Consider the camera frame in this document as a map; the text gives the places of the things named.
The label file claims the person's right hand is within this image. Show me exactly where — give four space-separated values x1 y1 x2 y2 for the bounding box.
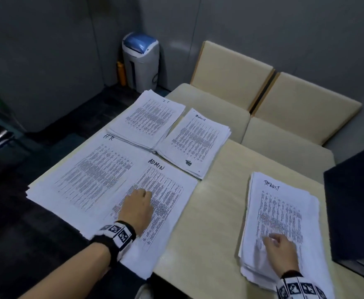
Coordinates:
263 233 300 281

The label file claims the person's left hand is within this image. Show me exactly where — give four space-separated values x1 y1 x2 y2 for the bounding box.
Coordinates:
118 188 154 237

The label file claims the stack of printed paper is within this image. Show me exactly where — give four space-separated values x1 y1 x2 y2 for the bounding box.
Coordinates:
238 172 335 299
90 157 199 281
154 108 232 180
107 89 186 153
26 132 147 240

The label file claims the person's left forearm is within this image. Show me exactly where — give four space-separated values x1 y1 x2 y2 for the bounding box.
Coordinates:
18 244 111 299

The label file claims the orange bottle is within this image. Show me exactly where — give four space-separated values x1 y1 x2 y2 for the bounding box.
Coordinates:
117 61 127 87

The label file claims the grey bin with blue lid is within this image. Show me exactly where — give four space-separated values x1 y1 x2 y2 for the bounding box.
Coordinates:
122 32 161 93

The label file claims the beige cushioned chair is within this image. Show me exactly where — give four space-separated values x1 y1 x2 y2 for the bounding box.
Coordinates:
241 72 363 184
165 40 276 144

